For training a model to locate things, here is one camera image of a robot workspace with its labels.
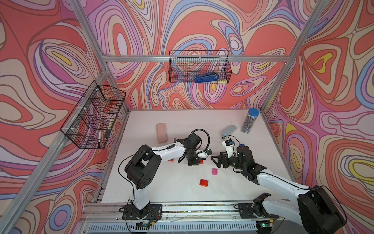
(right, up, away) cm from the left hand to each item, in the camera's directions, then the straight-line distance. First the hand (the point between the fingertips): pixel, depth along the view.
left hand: (199, 160), depth 90 cm
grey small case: (+23, +18, +15) cm, 33 cm away
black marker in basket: (-52, +15, -17) cm, 57 cm away
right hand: (+10, +2, -6) cm, 12 cm away
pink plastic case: (-26, +16, +12) cm, 33 cm away
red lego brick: (+2, -1, -1) cm, 2 cm away
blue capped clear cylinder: (+35, +30, +1) cm, 46 cm away
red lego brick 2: (-17, 0, 0) cm, 17 cm away
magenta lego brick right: (+9, -6, -4) cm, 12 cm away
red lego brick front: (+2, -11, -8) cm, 14 cm away
